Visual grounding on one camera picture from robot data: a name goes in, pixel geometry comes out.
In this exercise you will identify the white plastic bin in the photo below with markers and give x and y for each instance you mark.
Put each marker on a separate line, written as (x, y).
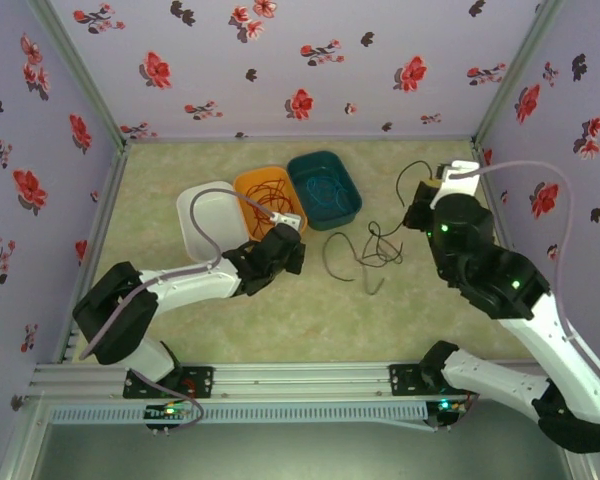
(220, 220)

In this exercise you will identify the teal plastic bin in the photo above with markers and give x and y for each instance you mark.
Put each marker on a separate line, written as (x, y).
(330, 222)

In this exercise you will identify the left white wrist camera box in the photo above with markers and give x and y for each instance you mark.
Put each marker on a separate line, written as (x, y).
(286, 221)

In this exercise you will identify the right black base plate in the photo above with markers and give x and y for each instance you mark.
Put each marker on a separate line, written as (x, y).
(402, 380)

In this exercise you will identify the right controller board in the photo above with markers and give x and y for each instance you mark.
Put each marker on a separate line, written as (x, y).
(445, 412)

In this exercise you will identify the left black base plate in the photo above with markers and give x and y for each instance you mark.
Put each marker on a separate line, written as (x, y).
(202, 382)

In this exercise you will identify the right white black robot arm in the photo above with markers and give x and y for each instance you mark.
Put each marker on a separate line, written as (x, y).
(555, 360)

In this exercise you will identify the aluminium corner post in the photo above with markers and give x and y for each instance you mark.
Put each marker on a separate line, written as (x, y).
(516, 75)
(81, 75)

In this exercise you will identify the aluminium mounting rail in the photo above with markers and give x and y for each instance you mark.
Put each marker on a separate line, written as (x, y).
(300, 380)

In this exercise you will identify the left controller board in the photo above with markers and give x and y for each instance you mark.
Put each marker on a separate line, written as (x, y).
(167, 412)

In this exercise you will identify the aluminium table side rail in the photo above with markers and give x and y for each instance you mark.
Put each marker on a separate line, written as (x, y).
(505, 235)
(107, 200)

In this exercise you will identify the controller board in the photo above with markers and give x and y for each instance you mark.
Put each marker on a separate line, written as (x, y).
(445, 412)
(167, 412)

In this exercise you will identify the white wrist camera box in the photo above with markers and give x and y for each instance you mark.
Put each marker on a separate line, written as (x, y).
(455, 182)
(286, 221)

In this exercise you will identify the orange plastic bin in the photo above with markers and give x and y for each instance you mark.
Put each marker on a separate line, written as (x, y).
(267, 172)

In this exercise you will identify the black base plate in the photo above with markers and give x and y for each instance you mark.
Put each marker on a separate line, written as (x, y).
(202, 382)
(402, 380)

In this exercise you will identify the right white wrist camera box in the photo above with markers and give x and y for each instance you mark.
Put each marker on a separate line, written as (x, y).
(455, 182)

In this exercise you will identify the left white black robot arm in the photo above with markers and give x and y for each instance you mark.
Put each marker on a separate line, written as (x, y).
(120, 310)

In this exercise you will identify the aluminium frame beam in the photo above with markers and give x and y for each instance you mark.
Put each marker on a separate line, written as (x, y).
(20, 450)
(582, 469)

